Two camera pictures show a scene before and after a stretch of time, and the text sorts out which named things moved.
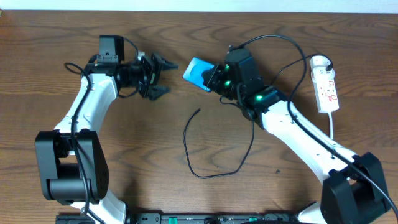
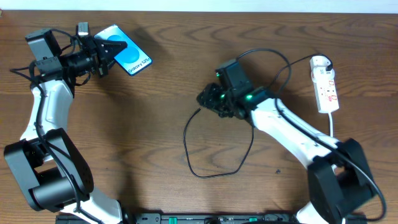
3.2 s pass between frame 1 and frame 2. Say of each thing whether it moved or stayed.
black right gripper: moved
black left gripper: moved
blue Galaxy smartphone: moved
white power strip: stayed
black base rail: stayed
